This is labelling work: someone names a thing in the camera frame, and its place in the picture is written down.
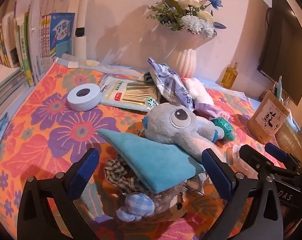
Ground brown cardboard pen holder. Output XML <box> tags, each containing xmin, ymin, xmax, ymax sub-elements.
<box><xmin>248</xmin><ymin>90</ymin><xmax>290</xmax><ymax>144</ymax></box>

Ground light blue fabric item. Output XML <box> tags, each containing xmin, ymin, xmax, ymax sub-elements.
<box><xmin>286</xmin><ymin>116</ymin><xmax>300</xmax><ymax>131</ymax></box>

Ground stack of flat books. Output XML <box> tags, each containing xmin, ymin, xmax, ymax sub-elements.
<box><xmin>0</xmin><ymin>62</ymin><xmax>30</xmax><ymax>123</ymax></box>

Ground cotton swab packet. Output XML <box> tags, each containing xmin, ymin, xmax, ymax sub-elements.
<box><xmin>99</xmin><ymin>76</ymin><xmax>159</xmax><ymax>112</ymax></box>

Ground dark checked fabric scrunchie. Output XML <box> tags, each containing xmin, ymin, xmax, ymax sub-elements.
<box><xmin>103</xmin><ymin>155</ymin><xmax>151</xmax><ymax>195</ymax></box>

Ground green foil packet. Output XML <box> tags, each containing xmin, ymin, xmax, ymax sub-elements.
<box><xmin>211</xmin><ymin>116</ymin><xmax>235</xmax><ymax>142</ymax></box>

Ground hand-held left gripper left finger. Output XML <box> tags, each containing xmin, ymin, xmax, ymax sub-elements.
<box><xmin>17</xmin><ymin>148</ymin><xmax>100</xmax><ymax>240</ymax></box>

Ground yellow perfume bottle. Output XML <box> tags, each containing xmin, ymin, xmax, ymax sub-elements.
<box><xmin>220</xmin><ymin>61</ymin><xmax>239</xmax><ymax>89</ymax></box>

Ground white fluffy plush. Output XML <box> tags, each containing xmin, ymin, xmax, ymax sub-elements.
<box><xmin>182</xmin><ymin>77</ymin><xmax>215</xmax><ymax>107</ymax></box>

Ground wrapped bear plush checked ears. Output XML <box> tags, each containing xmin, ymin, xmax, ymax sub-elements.
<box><xmin>116</xmin><ymin>187</ymin><xmax>189</xmax><ymax>222</ymax></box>

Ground black monitor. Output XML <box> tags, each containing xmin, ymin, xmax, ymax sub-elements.
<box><xmin>256</xmin><ymin>0</ymin><xmax>302</xmax><ymax>107</ymax></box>

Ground teal cloth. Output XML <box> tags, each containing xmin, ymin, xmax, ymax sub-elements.
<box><xmin>98</xmin><ymin>128</ymin><xmax>206</xmax><ymax>193</ymax></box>

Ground small lavender tissue pack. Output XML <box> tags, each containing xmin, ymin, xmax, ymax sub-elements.
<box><xmin>194</xmin><ymin>102</ymin><xmax>218</xmax><ymax>118</ymax></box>

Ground row of upright books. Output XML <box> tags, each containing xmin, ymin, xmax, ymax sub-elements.
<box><xmin>0</xmin><ymin>0</ymin><xmax>76</xmax><ymax>86</ymax></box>

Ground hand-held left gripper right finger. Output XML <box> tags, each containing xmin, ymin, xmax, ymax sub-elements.
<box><xmin>201</xmin><ymin>148</ymin><xmax>283</xmax><ymax>240</ymax></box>

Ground white ribbed vase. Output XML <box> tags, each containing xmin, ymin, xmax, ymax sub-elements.
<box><xmin>154</xmin><ymin>29</ymin><xmax>217</xmax><ymax>78</ymax></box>

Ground light blue tape roll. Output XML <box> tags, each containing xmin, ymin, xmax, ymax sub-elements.
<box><xmin>67</xmin><ymin>84</ymin><xmax>102</xmax><ymax>112</ymax></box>

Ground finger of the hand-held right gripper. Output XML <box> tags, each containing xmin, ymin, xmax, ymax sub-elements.
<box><xmin>265</xmin><ymin>142</ymin><xmax>302</xmax><ymax>172</ymax></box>
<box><xmin>239</xmin><ymin>144</ymin><xmax>302</xmax><ymax>180</ymax></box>

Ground light blue under sheet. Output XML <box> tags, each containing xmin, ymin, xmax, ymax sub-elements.
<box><xmin>53</xmin><ymin>54</ymin><xmax>251</xmax><ymax>101</ymax></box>

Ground light blue paper sheet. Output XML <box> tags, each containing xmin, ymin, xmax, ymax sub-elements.
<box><xmin>0</xmin><ymin>112</ymin><xmax>9</xmax><ymax>151</ymax></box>

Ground floral orange tablecloth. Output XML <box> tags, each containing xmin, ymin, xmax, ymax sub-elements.
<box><xmin>0</xmin><ymin>60</ymin><xmax>302</xmax><ymax>240</ymax></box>

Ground blue white artificial flowers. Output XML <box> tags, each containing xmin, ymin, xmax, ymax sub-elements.
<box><xmin>143</xmin><ymin>0</ymin><xmax>227</xmax><ymax>40</ymax></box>

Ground purple white wipes packet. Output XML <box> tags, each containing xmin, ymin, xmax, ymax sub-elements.
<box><xmin>148</xmin><ymin>57</ymin><xmax>195</xmax><ymax>110</ymax></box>

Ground grey big-eyed plush toy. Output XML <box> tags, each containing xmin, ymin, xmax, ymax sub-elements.
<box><xmin>142</xmin><ymin>102</ymin><xmax>225</xmax><ymax>163</ymax></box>

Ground clear plastic wrapper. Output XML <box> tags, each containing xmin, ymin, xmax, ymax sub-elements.
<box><xmin>226</xmin><ymin>144</ymin><xmax>256</xmax><ymax>178</ymax></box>

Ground white tube with black band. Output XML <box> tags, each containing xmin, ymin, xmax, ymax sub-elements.
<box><xmin>73</xmin><ymin>0</ymin><xmax>88</xmax><ymax>58</ymax></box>

